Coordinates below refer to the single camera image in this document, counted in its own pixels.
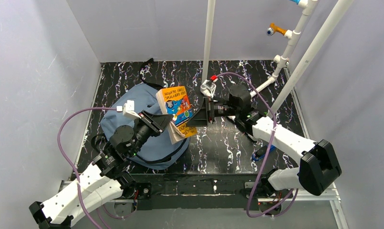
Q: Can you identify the light blue student backpack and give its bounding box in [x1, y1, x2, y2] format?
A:
[90, 58, 191, 170]

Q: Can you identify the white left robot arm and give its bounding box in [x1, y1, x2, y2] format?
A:
[29, 110, 173, 229]

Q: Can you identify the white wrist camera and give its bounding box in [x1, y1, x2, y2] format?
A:
[200, 75, 218, 98]
[116, 100, 141, 120]

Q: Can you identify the white pvc pipe frame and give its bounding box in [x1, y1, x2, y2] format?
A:
[201, 0, 353, 120]

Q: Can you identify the aluminium rail frame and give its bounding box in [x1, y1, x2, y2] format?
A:
[43, 174, 339, 226]

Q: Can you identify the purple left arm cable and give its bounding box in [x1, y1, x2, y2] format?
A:
[57, 107, 139, 229]

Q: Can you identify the colourful blue storey book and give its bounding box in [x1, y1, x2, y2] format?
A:
[156, 86, 197, 144]

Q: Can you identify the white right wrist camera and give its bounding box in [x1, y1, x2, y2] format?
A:
[200, 75, 218, 98]

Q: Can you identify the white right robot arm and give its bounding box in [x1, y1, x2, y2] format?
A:
[187, 85, 342, 196]

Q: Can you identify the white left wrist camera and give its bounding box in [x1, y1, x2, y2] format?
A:
[116, 100, 141, 120]

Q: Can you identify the orange blue pipe valve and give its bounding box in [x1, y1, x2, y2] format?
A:
[266, 23, 287, 36]

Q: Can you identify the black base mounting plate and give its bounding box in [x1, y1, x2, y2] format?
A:
[113, 174, 256, 210]

